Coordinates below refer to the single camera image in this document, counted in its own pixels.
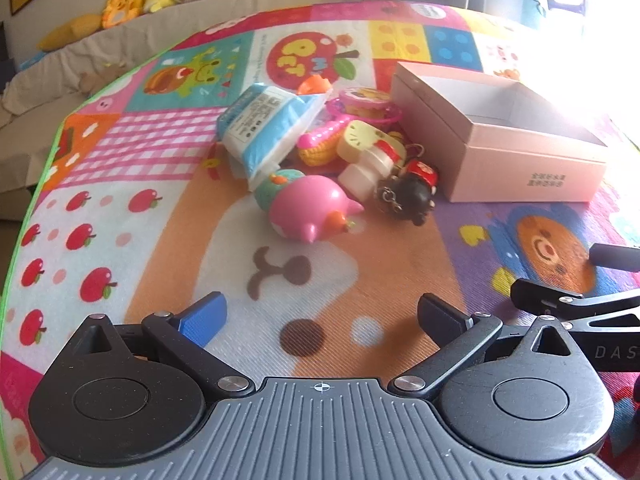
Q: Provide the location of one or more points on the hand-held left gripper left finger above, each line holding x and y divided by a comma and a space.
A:
205, 317

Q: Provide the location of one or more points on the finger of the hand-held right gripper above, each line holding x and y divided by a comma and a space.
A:
615, 256
545, 295

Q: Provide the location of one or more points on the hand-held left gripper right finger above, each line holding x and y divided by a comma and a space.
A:
440, 317

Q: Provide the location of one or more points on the pink cardboard box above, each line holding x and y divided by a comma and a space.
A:
500, 160

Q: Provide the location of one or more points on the teal round toy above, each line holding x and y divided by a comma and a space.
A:
272, 185

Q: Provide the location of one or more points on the pink pig toy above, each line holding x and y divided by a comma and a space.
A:
310, 205

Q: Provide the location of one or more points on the yellow toy corn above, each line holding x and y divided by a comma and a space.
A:
320, 152

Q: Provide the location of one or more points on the orange plastic toy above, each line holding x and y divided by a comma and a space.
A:
314, 85

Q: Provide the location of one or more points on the colourful printed play mat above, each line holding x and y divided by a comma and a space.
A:
150, 160

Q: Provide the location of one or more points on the blue printed cushion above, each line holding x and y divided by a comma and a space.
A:
535, 0

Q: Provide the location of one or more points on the beige sofa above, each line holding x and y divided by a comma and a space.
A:
75, 70

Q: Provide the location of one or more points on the yellow pillow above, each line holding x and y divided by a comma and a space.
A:
70, 32

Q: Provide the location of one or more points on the yellow plush toy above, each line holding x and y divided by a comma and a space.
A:
120, 5

